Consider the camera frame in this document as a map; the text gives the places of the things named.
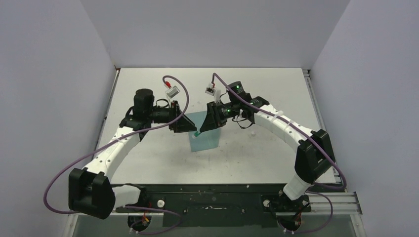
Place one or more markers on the teal envelope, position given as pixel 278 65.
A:
pixel 206 140

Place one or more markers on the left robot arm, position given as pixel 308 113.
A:
pixel 90 189

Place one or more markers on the green white glue stick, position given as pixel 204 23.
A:
pixel 196 134

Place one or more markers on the aluminium frame rail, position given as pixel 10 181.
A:
pixel 332 215

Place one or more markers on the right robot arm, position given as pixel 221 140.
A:
pixel 314 153

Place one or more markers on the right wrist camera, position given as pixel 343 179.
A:
pixel 213 91

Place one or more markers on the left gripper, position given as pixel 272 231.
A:
pixel 183 124

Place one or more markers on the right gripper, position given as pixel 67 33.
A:
pixel 213 119

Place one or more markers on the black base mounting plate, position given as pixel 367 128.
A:
pixel 222 205

